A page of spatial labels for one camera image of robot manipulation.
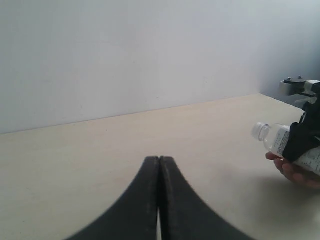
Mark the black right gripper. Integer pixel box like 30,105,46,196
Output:
282,96,320,163

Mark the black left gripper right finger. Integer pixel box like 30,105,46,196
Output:
158,156,251,240

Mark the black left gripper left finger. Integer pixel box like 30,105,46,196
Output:
69,156,160,240

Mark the square fruit label bottle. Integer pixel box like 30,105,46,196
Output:
251,122,320,176

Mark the person's open hand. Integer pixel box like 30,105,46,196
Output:
265,152,320,190

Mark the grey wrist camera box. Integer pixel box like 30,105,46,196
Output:
278,76,320,104

